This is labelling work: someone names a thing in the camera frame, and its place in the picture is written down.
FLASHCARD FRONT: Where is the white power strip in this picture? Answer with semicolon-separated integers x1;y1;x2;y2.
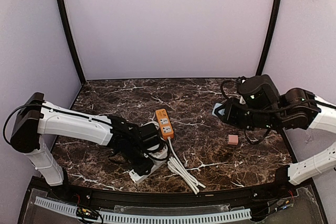
129;165;160;184

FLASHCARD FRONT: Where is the blue plug adapter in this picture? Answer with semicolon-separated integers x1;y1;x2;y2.
212;103;225;119

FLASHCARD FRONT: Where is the white cube socket adapter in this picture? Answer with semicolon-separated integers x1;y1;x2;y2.
150;144;169;162

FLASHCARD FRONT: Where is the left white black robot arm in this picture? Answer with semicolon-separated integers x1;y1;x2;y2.
4;92;170;187

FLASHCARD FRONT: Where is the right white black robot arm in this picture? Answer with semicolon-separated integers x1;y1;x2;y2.
212;74;335;185

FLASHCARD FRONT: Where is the pink plug adapter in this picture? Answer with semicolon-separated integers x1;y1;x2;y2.
228;135;239;145

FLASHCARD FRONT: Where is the orange power strip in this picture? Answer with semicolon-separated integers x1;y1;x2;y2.
155;109;174;140

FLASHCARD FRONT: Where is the small green circuit board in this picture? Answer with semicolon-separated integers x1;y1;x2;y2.
76;207;99;220

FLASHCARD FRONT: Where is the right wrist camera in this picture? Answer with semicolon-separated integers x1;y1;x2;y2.
239;96;246;104

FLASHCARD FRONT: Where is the orange strip white cable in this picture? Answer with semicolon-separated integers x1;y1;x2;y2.
167;137;207;195

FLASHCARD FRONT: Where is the white slotted cable duct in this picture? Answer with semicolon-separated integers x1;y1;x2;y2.
34;197;251;223

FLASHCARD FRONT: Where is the black front table rail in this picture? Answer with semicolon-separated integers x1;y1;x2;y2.
44;182;297;209

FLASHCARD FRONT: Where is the right black frame post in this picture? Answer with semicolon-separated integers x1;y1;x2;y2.
255;0;281;76

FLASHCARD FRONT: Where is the black frame post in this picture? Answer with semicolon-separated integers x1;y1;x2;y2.
56;0;86;86
255;0;281;76

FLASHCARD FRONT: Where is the left black frame post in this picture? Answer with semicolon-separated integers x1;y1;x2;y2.
56;0;86;86

